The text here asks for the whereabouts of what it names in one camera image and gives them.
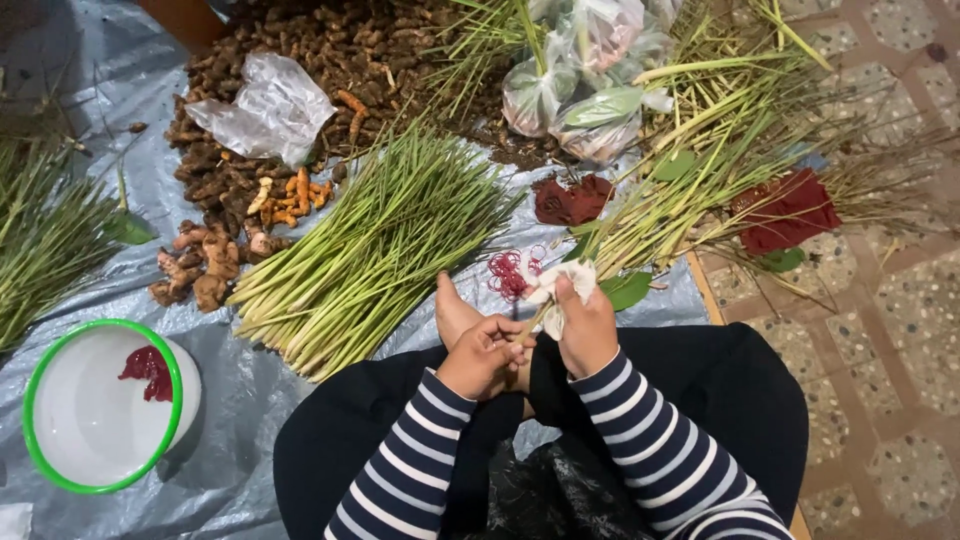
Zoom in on person's right hand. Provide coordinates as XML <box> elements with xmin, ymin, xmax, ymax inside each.
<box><xmin>552</xmin><ymin>276</ymin><xmax>621</xmax><ymax>381</ymax></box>

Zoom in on person's left hand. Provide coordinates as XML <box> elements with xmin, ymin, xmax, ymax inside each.
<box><xmin>436</xmin><ymin>314</ymin><xmax>538</xmax><ymax>403</ymax></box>

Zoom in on white cloth rag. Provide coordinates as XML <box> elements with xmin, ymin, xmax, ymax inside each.
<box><xmin>525</xmin><ymin>258</ymin><xmax>598</xmax><ymax>342</ymax></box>

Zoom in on single lemongrass stalk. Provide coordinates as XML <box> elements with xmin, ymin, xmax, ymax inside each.
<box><xmin>516</xmin><ymin>298</ymin><xmax>555</xmax><ymax>346</ymax></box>

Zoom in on person's bare foot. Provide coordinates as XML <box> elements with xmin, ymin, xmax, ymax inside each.
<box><xmin>435</xmin><ymin>271</ymin><xmax>490</xmax><ymax>354</ymax></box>

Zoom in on green leaf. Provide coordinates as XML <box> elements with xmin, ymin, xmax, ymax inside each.
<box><xmin>652</xmin><ymin>150</ymin><xmax>699</xmax><ymax>183</ymax></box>
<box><xmin>757</xmin><ymin>246</ymin><xmax>807</xmax><ymax>274</ymax></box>
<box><xmin>600</xmin><ymin>270</ymin><xmax>654</xmax><ymax>312</ymax></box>
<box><xmin>105</xmin><ymin>210</ymin><xmax>159</xmax><ymax>246</ymax></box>

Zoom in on bunch of red rubber bands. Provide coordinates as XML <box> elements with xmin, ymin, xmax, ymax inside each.
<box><xmin>486</xmin><ymin>243</ymin><xmax>549</xmax><ymax>303</ymax></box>

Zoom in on small dark red net bag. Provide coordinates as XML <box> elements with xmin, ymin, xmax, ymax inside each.
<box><xmin>532</xmin><ymin>174</ymin><xmax>617</xmax><ymax>228</ymax></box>

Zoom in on neat heap of lemongrass stalks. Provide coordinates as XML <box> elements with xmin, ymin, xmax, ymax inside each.
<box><xmin>227</xmin><ymin>123</ymin><xmax>528</xmax><ymax>384</ymax></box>

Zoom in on person's black trousers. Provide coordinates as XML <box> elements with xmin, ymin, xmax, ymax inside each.
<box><xmin>273</xmin><ymin>322</ymin><xmax>811</xmax><ymax>540</ymax></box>

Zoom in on black plastic bag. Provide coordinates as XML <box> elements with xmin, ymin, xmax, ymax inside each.
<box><xmin>480</xmin><ymin>438</ymin><xmax>663</xmax><ymax>540</ymax></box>

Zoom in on clear bag of leaves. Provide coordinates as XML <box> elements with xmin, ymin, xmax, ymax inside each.
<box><xmin>501</xmin><ymin>30</ymin><xmax>582</xmax><ymax>139</ymax></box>
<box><xmin>549</xmin><ymin>86</ymin><xmax>648</xmax><ymax>164</ymax></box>
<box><xmin>558</xmin><ymin>0</ymin><xmax>680</xmax><ymax>84</ymax></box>

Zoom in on untrimmed lemongrass heap with roots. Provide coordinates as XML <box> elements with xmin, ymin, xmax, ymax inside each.
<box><xmin>427</xmin><ymin>0</ymin><xmax>960</xmax><ymax>316</ymax></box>

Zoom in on large dark red net bag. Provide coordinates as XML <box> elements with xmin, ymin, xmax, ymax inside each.
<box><xmin>730</xmin><ymin>168</ymin><xmax>843</xmax><ymax>257</ymax></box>

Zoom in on pile of cut orange turmeric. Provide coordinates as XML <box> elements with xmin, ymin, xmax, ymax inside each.
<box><xmin>247</xmin><ymin>166</ymin><xmax>336</xmax><ymax>230</ymax></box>

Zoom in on grey plastic tarp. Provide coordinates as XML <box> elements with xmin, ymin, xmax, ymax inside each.
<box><xmin>0</xmin><ymin>0</ymin><xmax>710</xmax><ymax>540</ymax></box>

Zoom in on pile of galangal pieces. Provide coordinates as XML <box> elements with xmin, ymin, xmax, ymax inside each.
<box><xmin>147</xmin><ymin>219</ymin><xmax>295</xmax><ymax>314</ymax></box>

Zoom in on empty clear plastic bag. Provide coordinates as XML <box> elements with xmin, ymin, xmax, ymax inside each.
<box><xmin>184</xmin><ymin>51</ymin><xmax>339</xmax><ymax>171</ymax></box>

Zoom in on pile of brown turmeric roots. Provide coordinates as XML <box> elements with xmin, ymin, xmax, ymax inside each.
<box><xmin>165</xmin><ymin>0</ymin><xmax>560</xmax><ymax>226</ymax></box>

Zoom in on white bowl with green rim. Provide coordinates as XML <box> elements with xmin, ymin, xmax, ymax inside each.
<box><xmin>21</xmin><ymin>318</ymin><xmax>204</xmax><ymax>496</ymax></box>

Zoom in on brown wooden board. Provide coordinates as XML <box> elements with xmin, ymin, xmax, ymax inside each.
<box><xmin>135</xmin><ymin>0</ymin><xmax>228</xmax><ymax>55</ymax></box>

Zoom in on loose heap of lemongrass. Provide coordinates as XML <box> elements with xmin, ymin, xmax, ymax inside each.
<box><xmin>0</xmin><ymin>97</ymin><xmax>125</xmax><ymax>354</ymax></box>

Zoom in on white paper piece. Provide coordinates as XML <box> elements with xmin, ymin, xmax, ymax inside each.
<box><xmin>0</xmin><ymin>502</ymin><xmax>35</xmax><ymax>540</ymax></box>

